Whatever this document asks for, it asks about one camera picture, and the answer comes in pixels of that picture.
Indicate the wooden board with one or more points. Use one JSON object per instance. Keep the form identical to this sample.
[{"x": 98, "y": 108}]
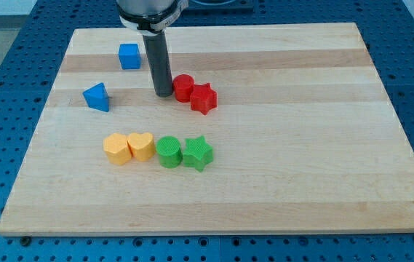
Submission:
[{"x": 305, "y": 140}]

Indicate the red star block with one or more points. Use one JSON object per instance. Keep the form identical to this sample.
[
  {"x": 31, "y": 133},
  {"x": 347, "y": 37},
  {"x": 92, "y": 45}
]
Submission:
[{"x": 203, "y": 98}]

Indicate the yellow heart block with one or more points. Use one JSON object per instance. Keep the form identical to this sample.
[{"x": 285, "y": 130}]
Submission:
[{"x": 141, "y": 145}]

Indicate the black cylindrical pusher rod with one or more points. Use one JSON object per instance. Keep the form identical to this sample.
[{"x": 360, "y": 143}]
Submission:
[{"x": 159, "y": 63}]

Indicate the blue cube block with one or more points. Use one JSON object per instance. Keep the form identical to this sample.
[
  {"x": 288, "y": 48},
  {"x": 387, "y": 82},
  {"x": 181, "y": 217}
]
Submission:
[{"x": 129, "y": 56}]

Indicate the yellow pentagon block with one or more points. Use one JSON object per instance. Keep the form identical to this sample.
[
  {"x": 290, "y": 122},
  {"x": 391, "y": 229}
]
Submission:
[{"x": 117, "y": 149}]

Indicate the red cylinder block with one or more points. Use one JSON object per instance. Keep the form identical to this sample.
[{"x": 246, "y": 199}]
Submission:
[{"x": 183, "y": 86}]

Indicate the blue triangle block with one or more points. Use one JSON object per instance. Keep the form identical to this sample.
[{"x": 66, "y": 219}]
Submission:
[{"x": 97, "y": 98}]

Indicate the green cylinder block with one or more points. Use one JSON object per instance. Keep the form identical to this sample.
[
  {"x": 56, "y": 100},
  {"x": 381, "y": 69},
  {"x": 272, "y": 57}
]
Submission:
[{"x": 169, "y": 151}]

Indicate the green star block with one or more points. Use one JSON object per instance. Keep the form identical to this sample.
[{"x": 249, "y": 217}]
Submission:
[{"x": 197, "y": 153}]

